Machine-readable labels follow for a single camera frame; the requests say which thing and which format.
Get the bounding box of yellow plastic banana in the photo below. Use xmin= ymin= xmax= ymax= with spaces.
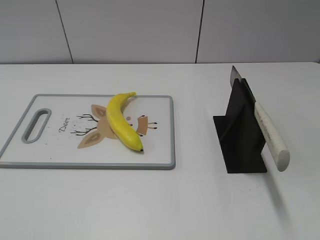
xmin=106 ymin=92 xmax=144 ymax=153

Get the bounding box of black knife stand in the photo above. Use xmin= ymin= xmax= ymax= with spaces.
xmin=213 ymin=78 xmax=267 ymax=174

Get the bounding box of knife with white handle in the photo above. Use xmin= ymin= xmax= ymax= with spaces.
xmin=229 ymin=65 xmax=290 ymax=172

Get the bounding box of white grey-rimmed cutting board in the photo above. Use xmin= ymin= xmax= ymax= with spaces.
xmin=0 ymin=94 xmax=176 ymax=170

